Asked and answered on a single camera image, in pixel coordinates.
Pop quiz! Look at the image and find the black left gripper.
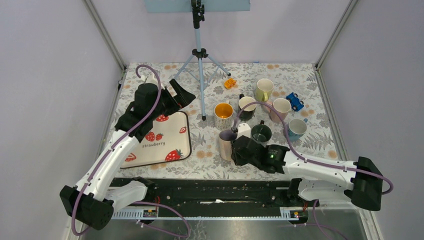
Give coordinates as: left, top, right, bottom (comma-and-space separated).
149, 79, 196, 120

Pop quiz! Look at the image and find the pale pink tall cup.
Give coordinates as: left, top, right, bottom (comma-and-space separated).
218, 129, 238, 161

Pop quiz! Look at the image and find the grey mug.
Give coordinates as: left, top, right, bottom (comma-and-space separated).
251, 120, 272, 147

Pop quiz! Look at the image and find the black mug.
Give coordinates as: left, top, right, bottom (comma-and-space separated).
238, 93, 256, 121

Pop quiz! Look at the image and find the floral mug orange inside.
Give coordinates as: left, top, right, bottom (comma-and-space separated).
214, 102, 234, 131

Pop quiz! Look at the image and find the blue mug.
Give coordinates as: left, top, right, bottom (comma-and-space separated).
287, 118, 308, 142

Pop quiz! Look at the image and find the pink mug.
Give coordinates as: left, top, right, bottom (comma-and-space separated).
263, 98, 291, 123

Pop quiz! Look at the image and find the yellow mug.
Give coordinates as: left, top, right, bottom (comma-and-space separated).
255, 78, 274, 102

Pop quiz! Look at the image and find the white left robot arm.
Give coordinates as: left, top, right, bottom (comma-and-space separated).
59, 79, 196, 230

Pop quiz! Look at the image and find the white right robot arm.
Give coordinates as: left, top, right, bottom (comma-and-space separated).
231, 136, 383, 211

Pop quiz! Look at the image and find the strawberry print tray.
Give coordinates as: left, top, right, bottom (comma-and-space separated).
121, 111, 192, 169

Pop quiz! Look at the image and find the small orange toy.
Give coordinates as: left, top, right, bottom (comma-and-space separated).
223, 78, 237, 90

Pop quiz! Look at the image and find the floral tablecloth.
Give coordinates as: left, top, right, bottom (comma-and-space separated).
117, 63, 340, 180

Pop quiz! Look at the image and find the blue toy car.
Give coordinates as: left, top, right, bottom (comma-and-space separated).
285, 92, 305, 112

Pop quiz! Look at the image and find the blue camera tripod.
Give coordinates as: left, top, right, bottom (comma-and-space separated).
172, 0, 232, 121

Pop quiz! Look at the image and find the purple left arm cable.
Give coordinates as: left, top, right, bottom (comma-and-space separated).
71, 64, 163, 237

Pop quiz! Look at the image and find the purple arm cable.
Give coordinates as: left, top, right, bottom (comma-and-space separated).
231, 101, 394, 240
71, 64, 163, 237

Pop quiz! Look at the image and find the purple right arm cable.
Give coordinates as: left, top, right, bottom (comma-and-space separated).
231, 101, 394, 240

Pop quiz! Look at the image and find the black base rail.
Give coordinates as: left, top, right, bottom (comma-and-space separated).
109, 177, 321, 218

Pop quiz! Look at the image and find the blue board on wall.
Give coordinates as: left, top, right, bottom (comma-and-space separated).
144, 0, 251, 14

